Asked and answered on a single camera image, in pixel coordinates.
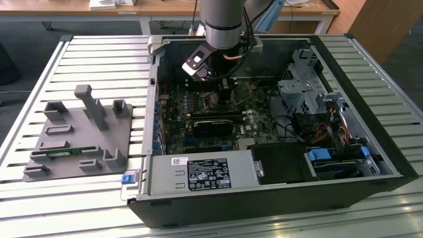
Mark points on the silver CPU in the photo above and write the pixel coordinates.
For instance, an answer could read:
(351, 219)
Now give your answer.
(212, 101)

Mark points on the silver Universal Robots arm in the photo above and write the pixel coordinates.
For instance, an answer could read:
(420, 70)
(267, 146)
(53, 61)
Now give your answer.
(224, 24)

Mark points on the CPU socket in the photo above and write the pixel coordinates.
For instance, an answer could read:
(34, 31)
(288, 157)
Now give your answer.
(211, 109)

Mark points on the green motherboard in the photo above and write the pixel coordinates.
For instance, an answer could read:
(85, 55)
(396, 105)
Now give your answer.
(260, 119)

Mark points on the silver drive cage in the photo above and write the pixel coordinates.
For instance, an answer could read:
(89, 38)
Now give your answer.
(293, 95)

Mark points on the black graphics card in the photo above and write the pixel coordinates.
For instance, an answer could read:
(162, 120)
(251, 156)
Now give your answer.
(212, 129)

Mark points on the silver chipset heatsink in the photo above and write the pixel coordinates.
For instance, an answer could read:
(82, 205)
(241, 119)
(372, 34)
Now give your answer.
(245, 143)

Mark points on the white box with dark print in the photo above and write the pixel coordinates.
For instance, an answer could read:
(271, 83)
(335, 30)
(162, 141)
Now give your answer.
(126, 2)

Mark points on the black flat device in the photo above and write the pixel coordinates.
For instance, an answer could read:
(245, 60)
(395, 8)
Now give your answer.
(329, 3)

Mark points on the black plastic shroud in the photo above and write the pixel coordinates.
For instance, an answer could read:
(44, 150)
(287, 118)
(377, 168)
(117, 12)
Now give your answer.
(280, 163)

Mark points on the blue disk carrier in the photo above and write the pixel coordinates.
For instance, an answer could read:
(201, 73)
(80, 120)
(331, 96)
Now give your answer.
(319, 155)

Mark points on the plain white box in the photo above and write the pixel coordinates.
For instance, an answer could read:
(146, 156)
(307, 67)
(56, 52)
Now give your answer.
(101, 6)

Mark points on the silver power supply unit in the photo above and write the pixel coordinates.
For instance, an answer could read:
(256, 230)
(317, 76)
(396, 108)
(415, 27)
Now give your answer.
(161, 173)

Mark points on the wooden cabinet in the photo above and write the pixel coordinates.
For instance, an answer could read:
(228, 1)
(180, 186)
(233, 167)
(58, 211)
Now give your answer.
(379, 24)

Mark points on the grey parts rack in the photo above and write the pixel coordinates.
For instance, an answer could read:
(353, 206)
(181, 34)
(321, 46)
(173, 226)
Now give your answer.
(85, 138)

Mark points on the black hard disk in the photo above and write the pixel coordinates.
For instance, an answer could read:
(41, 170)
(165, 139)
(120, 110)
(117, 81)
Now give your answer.
(333, 169)

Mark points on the small blue clip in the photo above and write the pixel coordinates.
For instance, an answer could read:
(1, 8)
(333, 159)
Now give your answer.
(364, 152)

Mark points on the blue case latch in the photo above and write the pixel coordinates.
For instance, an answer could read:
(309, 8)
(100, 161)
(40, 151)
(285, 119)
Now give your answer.
(128, 179)

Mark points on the wooden desk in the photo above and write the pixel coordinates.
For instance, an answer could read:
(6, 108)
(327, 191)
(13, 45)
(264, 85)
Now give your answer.
(65, 11)

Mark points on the green RAM stick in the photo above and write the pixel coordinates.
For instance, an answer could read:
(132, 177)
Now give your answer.
(77, 150)

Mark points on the black open PC case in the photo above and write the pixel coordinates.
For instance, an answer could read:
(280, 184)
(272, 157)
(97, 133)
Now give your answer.
(231, 213)

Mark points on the white-rimmed wrist camera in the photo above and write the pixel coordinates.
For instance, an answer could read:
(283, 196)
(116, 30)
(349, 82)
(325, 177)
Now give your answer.
(196, 62)

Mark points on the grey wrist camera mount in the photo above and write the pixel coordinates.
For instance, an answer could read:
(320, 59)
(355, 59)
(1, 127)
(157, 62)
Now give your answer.
(256, 47)

